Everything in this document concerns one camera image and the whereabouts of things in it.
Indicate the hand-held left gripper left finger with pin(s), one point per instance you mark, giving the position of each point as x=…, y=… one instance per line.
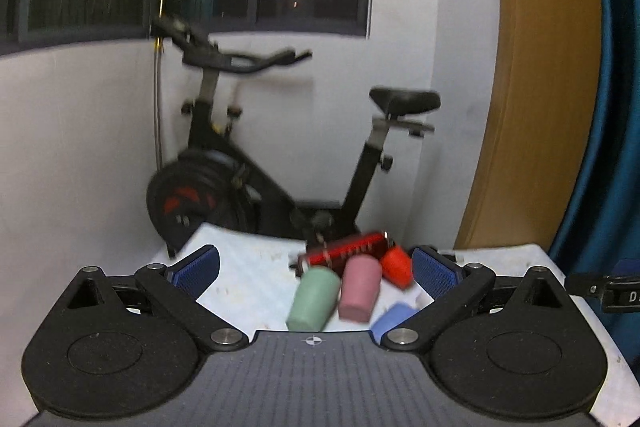
x=197, y=271

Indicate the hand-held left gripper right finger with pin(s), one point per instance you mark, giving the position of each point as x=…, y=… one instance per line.
x=434, y=274

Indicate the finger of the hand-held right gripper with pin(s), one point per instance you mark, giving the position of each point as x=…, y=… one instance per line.
x=587, y=284

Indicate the red cup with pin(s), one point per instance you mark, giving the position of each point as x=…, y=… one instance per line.
x=397, y=267

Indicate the blue cup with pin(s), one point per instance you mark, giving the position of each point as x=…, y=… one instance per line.
x=392, y=319

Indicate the pink cup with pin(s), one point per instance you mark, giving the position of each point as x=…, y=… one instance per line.
x=359, y=289

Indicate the green cup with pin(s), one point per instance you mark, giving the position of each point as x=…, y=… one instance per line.
x=311, y=299

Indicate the black exercise bike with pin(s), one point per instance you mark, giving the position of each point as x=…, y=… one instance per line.
x=220, y=187

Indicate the red can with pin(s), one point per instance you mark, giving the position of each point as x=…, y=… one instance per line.
x=345, y=249

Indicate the thin metal pole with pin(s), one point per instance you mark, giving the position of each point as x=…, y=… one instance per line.
x=158, y=107

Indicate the blue curtain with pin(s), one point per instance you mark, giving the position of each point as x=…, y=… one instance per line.
x=612, y=107

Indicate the wooden panel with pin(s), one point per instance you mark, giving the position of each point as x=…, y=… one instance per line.
x=535, y=82

